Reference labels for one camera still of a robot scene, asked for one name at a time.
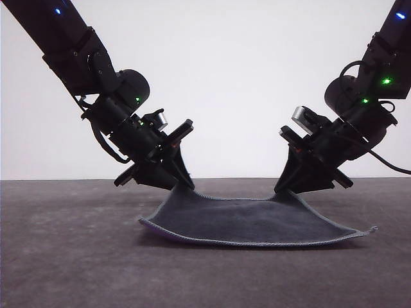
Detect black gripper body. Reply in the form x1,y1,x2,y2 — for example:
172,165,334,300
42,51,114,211
279,118,369,189
110,117,195,187

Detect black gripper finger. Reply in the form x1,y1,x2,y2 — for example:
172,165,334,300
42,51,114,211
274,144,309,194
162,144,196,190
290,158,335,194
136,157,179,191

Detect purple towel with grey hem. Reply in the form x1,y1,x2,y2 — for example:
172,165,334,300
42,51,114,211
137,184,379,248

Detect grey table cloth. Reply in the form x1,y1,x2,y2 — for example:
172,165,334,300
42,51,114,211
0,178,411,308

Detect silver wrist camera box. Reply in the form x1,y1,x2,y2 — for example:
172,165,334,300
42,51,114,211
291,105,325,137
148,108,170,132

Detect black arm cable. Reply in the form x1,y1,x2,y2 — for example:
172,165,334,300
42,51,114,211
78,96,131,164
369,149,411,176

